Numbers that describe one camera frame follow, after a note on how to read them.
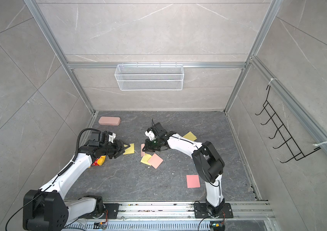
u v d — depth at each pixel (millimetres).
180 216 729
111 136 777
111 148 717
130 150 934
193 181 843
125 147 762
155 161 918
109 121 1171
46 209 393
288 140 630
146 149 771
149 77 1002
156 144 766
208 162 496
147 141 782
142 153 866
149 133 837
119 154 743
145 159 921
